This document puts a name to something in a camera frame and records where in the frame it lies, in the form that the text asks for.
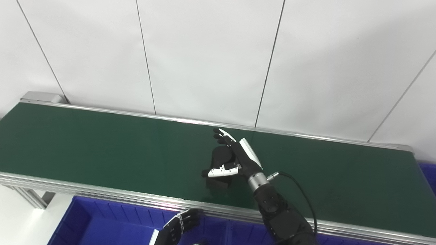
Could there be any blue bin with white plate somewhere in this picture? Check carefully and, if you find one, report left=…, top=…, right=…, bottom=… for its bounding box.
left=48, top=196, right=230, bottom=245

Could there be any blue bin at conveyor end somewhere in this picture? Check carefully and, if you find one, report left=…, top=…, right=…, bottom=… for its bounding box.
left=418, top=162, right=436, bottom=195

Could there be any aluminium conveyor leg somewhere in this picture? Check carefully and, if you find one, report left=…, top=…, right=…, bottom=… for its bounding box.
left=6, top=185, right=56, bottom=209

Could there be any black cylinder-on-base part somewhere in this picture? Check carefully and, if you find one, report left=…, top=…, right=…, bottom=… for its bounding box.
left=202, top=146, right=236, bottom=191

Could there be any green conveyor belt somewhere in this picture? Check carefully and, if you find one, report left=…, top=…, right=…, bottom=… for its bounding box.
left=0, top=91, right=436, bottom=245
left=0, top=103, right=436, bottom=238

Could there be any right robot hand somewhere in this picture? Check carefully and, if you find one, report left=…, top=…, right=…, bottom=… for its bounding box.
left=201, top=128, right=264, bottom=179

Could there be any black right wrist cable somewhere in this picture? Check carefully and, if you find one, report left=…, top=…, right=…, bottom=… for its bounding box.
left=267, top=171, right=320, bottom=236

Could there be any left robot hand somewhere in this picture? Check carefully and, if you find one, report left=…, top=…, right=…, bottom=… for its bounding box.
left=149, top=209, right=209, bottom=245

